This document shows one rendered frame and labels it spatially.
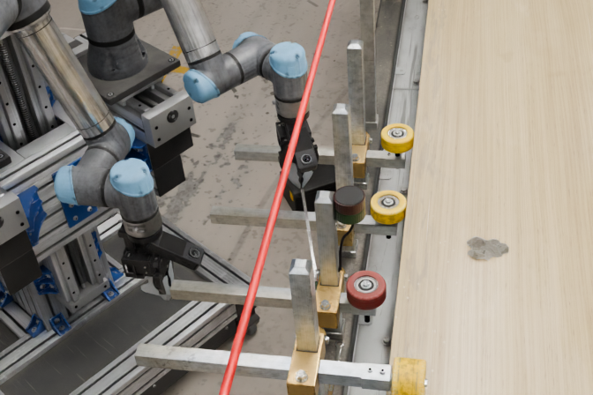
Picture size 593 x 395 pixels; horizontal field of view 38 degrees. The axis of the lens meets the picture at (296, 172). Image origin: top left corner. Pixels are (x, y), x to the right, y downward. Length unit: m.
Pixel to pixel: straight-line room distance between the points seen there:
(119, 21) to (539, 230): 1.08
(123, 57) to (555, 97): 1.08
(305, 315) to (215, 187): 1.96
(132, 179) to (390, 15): 1.56
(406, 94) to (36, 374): 1.39
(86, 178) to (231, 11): 2.92
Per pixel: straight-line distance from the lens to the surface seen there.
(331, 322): 1.78
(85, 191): 1.71
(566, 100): 2.28
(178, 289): 1.86
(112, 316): 2.74
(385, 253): 2.22
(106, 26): 2.14
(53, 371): 2.66
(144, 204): 1.69
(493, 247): 1.83
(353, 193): 1.65
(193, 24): 1.80
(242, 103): 3.85
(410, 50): 2.96
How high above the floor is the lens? 2.20
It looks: 40 degrees down
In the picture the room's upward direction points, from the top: 6 degrees counter-clockwise
